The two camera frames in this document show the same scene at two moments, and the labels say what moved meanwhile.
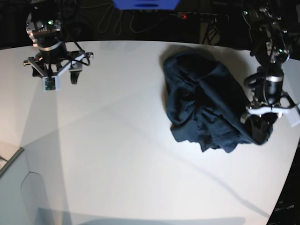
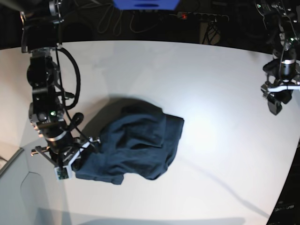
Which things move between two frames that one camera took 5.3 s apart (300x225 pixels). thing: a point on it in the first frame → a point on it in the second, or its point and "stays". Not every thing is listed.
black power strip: (201, 16) stays
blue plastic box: (147, 4) stays
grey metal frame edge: (21, 149) stays
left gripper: (41, 69) → (67, 158)
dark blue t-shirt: (206, 104) → (138, 140)
